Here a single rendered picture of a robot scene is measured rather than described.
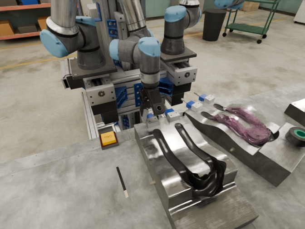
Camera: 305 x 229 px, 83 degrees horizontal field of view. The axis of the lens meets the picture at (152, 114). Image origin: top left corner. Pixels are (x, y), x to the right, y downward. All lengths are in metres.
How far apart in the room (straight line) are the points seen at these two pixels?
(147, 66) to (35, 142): 1.83
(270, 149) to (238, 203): 0.25
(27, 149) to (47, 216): 1.52
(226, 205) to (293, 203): 0.28
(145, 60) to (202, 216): 0.54
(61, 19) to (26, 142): 1.72
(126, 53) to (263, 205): 0.73
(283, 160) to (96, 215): 0.70
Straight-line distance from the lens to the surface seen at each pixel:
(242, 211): 0.69
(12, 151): 2.30
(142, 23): 0.76
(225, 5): 0.93
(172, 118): 0.81
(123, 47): 0.66
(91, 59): 0.96
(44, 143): 2.20
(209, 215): 0.65
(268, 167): 0.82
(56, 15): 0.79
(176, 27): 1.07
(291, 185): 0.91
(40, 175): 0.88
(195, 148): 0.74
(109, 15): 1.14
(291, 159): 0.83
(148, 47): 0.60
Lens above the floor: 1.46
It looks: 41 degrees down
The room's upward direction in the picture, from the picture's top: straight up
